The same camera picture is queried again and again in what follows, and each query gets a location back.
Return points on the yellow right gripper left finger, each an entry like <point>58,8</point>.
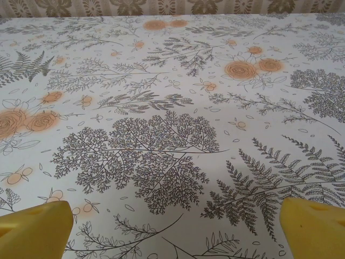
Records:
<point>32,234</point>

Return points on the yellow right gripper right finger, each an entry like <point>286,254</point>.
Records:
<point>312,234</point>

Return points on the floral patterned table cover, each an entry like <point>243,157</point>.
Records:
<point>172,108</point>

